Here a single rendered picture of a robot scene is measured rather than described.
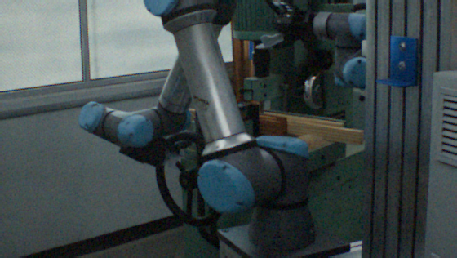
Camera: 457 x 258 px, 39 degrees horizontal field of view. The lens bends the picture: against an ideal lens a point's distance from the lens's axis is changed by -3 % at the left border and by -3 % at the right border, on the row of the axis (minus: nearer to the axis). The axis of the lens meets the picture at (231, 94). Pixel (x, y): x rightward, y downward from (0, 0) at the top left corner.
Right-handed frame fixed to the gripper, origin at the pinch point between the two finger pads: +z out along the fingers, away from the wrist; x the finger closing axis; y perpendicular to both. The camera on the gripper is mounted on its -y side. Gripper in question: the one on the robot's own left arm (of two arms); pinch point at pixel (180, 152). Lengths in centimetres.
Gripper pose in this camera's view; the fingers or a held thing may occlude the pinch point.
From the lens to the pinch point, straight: 189.2
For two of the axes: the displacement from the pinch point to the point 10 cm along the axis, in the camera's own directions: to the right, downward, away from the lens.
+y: -3.4, 9.2, -2.0
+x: 7.4, 1.3, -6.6
